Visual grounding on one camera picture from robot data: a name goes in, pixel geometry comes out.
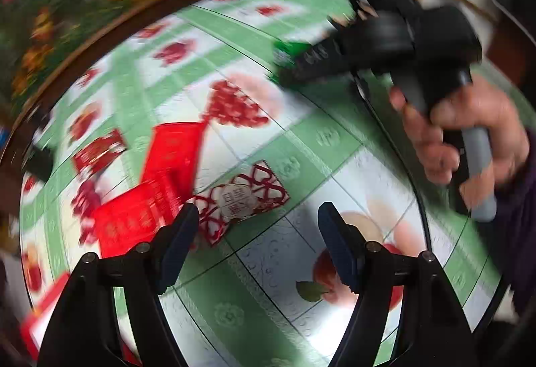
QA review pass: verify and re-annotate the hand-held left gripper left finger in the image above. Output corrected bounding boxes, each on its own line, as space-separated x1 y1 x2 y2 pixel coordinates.
38 203 200 367

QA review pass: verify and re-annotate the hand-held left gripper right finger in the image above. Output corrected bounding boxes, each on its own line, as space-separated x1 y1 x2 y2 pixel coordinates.
317 202 474 367

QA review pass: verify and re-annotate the green snack packet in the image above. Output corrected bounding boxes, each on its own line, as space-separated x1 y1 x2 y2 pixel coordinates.
270 40 313 83

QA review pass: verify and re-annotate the red white patterned snack packet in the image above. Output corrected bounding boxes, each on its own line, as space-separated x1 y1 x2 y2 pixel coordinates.
190 160 291 246

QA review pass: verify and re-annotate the dark red snack packet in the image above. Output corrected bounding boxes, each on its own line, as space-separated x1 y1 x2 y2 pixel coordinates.
72 128 128 179

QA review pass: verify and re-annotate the red shallow box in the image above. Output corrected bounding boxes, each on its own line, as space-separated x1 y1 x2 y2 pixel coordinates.
20 271 143 367

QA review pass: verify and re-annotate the person's right forearm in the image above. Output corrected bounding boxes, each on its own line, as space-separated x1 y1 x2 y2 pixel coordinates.
492 160 536 321

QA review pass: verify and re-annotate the person's right hand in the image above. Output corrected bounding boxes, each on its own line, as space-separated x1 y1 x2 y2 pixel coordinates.
389 78 530 209

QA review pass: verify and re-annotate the green fruit print tablecloth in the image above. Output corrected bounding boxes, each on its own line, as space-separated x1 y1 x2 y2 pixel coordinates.
19 0 516 367

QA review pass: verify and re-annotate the black cylindrical holder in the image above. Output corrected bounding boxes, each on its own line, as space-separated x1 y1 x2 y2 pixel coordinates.
23 141 57 181

